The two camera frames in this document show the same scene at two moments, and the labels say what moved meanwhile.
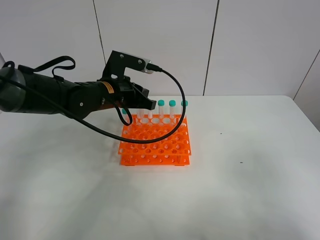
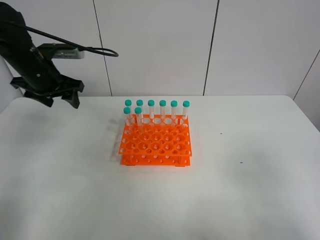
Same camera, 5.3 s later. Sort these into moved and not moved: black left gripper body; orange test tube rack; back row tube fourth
Moved: black left gripper body
Not moved: back row tube fourth; orange test tube rack
